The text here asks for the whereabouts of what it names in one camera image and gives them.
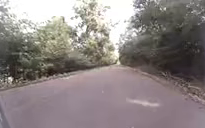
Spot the grey asphalt road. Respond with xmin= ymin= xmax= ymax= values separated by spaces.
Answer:
xmin=0 ymin=64 xmax=205 ymax=128

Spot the row of green trees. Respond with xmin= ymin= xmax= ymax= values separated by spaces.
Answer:
xmin=0 ymin=0 xmax=119 ymax=84

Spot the row of trees and bushes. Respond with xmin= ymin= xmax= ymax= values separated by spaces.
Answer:
xmin=118 ymin=0 xmax=205 ymax=81

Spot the grass verge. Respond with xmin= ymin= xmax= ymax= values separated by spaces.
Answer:
xmin=0 ymin=64 xmax=104 ymax=92

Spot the leaf-strewn roadside verge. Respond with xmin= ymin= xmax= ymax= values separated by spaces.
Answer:
xmin=128 ymin=64 xmax=205 ymax=108

